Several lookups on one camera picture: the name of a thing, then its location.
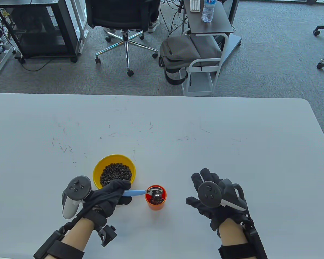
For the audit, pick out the person's right hand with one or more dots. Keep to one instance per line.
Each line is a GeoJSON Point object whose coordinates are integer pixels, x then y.
{"type": "Point", "coordinates": [208, 176]}

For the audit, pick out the person's left hand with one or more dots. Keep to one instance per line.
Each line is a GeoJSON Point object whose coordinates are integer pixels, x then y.
{"type": "Point", "coordinates": [108, 195]}

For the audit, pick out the large pile of coffee beans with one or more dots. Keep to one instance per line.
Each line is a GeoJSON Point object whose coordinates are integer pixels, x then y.
{"type": "Point", "coordinates": [116, 172]}

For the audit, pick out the blue baby spoon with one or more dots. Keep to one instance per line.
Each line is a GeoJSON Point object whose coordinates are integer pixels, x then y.
{"type": "Point", "coordinates": [135, 193]}

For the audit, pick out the small heap of coffee beans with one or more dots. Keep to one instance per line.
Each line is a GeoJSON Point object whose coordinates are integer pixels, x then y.
{"type": "Point", "coordinates": [152, 200]}

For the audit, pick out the orange cup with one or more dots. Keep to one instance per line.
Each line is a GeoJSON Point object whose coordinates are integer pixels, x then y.
{"type": "Point", "coordinates": [156, 207]}

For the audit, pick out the person's left forearm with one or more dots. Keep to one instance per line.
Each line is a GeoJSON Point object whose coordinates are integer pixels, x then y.
{"type": "Point", "coordinates": [78, 232]}

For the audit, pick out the person's right forearm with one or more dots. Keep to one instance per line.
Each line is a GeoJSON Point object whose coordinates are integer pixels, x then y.
{"type": "Point", "coordinates": [232, 234]}

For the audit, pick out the grey right hand controller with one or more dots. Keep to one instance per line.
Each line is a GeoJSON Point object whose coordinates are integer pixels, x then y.
{"type": "Point", "coordinates": [208, 193]}

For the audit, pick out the grey hand controller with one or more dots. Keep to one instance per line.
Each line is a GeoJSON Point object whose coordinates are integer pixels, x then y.
{"type": "Point", "coordinates": [77, 187]}
{"type": "Point", "coordinates": [208, 193]}

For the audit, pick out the yellow bowl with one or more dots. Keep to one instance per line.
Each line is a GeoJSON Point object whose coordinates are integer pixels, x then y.
{"type": "Point", "coordinates": [98, 172]}

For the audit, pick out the grey left hand controller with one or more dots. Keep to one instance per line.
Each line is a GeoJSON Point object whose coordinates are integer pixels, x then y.
{"type": "Point", "coordinates": [77, 187]}

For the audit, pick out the grey backpack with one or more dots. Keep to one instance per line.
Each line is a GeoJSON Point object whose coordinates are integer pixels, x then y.
{"type": "Point", "coordinates": [178, 51]}

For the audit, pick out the display stand with grey base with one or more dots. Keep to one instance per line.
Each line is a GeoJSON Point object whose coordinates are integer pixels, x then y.
{"type": "Point", "coordinates": [232, 48]}

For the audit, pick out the white side table dark top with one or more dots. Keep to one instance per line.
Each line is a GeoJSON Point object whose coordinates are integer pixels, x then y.
{"type": "Point", "coordinates": [213, 27]}

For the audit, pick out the white metal rack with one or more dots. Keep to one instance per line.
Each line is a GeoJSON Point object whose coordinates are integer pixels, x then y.
{"type": "Point", "coordinates": [83, 35]}

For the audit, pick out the clear plastic water bottle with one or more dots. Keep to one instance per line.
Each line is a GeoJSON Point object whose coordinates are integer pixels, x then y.
{"type": "Point", "coordinates": [207, 13]}

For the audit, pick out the black cabinet on wheels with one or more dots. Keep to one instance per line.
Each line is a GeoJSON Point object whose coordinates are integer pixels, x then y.
{"type": "Point", "coordinates": [62, 27]}

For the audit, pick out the black office chair chrome base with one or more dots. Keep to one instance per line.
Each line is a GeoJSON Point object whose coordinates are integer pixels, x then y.
{"type": "Point", "coordinates": [118, 16]}

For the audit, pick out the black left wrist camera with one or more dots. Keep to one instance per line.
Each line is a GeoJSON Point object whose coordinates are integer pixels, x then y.
{"type": "Point", "coordinates": [108, 236]}

